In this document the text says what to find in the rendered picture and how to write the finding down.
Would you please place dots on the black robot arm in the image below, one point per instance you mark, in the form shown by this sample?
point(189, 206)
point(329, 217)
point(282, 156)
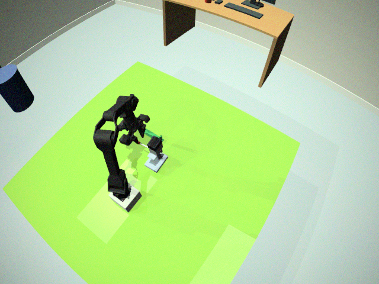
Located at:
point(105, 141)

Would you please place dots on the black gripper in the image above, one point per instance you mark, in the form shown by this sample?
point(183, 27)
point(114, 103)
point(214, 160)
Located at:
point(133, 126)

